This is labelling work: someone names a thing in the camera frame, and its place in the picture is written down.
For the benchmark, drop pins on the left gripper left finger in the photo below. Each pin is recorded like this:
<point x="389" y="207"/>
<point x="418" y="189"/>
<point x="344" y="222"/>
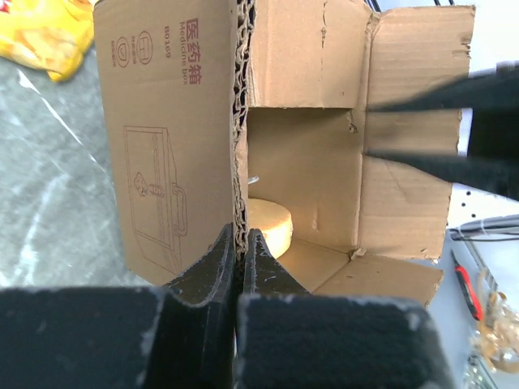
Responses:
<point x="197" y="329"/>

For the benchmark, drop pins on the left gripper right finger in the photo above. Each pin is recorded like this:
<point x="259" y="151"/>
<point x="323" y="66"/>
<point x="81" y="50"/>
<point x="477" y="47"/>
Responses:
<point x="263" y="274"/>

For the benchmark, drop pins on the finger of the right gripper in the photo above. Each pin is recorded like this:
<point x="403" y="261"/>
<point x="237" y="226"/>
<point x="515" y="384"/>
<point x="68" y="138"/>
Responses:
<point x="494" y="91"/>
<point x="498" y="177"/>

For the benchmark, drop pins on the brown cardboard box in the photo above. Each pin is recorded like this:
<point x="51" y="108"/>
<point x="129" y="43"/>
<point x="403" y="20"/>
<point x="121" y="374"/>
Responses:
<point x="213" y="108"/>

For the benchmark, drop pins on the round yellow disc in box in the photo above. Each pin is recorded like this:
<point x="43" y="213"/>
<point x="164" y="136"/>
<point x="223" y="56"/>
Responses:
<point x="275" y="223"/>

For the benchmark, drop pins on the crumpled brown tape scrap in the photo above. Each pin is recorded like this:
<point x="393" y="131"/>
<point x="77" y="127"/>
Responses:
<point x="496" y="326"/>

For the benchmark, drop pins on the yellow Lays chips bag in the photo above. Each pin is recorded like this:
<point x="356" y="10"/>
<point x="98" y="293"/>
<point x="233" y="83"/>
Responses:
<point x="47" y="35"/>

